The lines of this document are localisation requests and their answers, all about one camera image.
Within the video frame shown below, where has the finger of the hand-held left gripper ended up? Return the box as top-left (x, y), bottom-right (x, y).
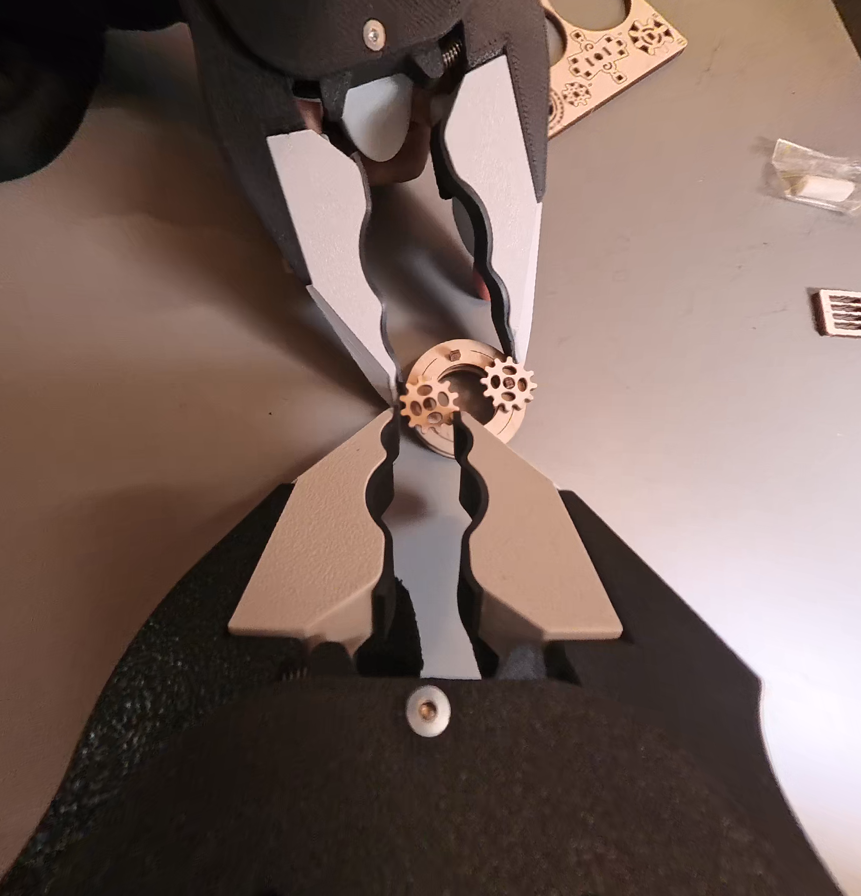
top-left (264, 128), bottom-right (405, 407)
top-left (432, 53), bottom-right (545, 361)

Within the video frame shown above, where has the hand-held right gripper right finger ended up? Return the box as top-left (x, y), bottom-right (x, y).
top-left (453, 412), bottom-right (623, 665)

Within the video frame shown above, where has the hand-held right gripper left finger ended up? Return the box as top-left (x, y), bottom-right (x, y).
top-left (226, 410), bottom-right (403, 665)

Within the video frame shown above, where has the wooden parts sheet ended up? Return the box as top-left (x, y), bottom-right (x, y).
top-left (542, 0), bottom-right (689, 141)

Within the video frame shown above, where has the small wooden gear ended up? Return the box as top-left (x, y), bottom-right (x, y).
top-left (479, 356), bottom-right (538, 413)
top-left (400, 378), bottom-right (461, 431)

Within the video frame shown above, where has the wooden ring base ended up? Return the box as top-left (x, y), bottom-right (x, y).
top-left (406, 337), bottom-right (525, 459)

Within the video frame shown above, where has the person's left forearm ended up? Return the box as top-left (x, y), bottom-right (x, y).
top-left (0, 0), bottom-right (109, 186)

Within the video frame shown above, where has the grey desk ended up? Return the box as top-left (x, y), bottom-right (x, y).
top-left (0, 0), bottom-right (861, 896)

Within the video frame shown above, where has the person's left hand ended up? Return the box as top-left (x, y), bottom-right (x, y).
top-left (373, 90), bottom-right (436, 186)

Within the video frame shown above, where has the clear plastic bag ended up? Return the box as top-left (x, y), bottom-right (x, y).
top-left (759, 136), bottom-right (861, 214)

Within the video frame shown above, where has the small slotted wooden piece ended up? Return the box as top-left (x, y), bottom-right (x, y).
top-left (810, 287), bottom-right (861, 340)

